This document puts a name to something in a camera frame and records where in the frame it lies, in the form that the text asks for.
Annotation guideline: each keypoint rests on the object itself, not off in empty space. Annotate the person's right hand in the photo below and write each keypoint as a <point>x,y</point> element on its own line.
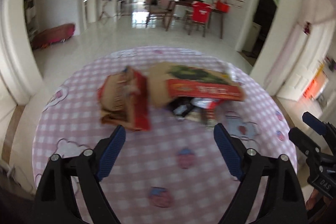
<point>313,200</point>

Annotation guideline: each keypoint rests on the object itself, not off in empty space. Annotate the pink padded bench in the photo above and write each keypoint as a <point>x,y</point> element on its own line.
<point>53,35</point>

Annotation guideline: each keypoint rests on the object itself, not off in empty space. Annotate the red shirt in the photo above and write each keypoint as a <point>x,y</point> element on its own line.
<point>201,12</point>

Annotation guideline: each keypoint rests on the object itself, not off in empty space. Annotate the torn red cardboard box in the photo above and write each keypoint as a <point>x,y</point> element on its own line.
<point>139,108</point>

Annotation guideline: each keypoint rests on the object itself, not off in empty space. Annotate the wooden tripod stand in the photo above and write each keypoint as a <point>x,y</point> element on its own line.
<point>104,11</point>

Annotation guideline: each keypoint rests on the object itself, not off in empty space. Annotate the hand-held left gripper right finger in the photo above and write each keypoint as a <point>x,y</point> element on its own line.
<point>227,153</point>

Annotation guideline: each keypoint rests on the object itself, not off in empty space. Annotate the red basket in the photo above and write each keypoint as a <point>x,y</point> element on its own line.
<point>223,6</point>

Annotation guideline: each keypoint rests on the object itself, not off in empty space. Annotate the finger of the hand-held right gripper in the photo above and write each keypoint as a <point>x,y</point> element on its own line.
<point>304,141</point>
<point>313,121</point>

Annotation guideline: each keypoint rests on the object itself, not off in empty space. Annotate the wooden chair with red shirt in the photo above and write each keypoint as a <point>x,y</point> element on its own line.
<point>195,26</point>

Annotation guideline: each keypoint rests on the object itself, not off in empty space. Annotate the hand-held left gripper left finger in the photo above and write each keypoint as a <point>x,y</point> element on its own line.
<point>113,153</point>

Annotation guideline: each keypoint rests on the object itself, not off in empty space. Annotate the crumpled white wrapper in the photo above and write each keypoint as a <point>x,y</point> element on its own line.
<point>227,68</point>

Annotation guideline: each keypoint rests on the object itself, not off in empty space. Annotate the orange hanging cloth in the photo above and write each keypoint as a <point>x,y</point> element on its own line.
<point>315,86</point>

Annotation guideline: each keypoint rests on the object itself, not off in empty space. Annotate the white cabinet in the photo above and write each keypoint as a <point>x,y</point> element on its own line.
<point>252,37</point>

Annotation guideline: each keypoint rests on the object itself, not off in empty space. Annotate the red door ornament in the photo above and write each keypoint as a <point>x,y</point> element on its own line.
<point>307,27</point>

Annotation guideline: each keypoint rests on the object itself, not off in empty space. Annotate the white and red wrapper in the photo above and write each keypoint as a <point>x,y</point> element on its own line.
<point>207,103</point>

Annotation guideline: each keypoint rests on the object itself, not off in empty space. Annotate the striped dark wrapper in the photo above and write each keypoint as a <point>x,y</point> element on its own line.
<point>210,119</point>

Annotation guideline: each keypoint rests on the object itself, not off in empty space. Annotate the wooden dining chair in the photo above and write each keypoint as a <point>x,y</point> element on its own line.
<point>160,12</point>

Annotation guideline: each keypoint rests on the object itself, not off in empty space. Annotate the pink checked tablecloth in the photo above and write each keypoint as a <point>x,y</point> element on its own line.
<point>162,140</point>

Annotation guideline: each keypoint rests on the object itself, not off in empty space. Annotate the dark wooden dining table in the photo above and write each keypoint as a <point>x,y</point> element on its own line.
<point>219,12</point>

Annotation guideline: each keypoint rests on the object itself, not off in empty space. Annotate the red and green cardboard box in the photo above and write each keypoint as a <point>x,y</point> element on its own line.
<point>204,90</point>

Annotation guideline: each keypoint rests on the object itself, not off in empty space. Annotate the black snack packet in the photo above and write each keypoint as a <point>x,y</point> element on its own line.
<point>181,108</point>

